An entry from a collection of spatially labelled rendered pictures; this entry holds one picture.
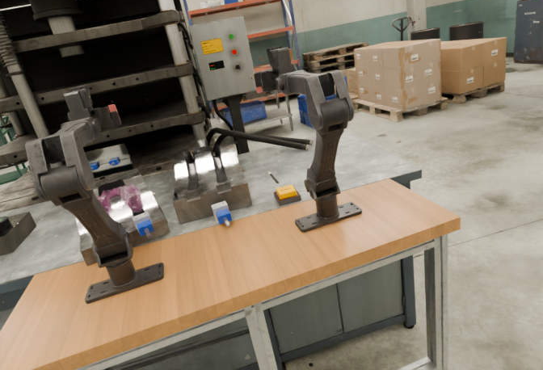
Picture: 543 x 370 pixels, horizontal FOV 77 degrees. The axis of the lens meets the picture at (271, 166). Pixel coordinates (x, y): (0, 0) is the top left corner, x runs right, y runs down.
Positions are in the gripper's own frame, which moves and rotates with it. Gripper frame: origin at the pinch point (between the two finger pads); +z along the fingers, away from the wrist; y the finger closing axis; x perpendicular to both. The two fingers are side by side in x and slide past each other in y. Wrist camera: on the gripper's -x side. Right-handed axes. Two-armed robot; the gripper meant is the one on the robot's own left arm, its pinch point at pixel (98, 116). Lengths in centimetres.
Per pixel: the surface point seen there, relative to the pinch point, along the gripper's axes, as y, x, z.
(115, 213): 4.9, 32.8, -4.7
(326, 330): -60, 106, -16
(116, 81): 1, -8, 69
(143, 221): -5.4, 33.4, -17.4
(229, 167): -38.4, 31.3, 6.6
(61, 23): 22, -42, 96
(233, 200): -35, 37, -14
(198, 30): -46, -25, 71
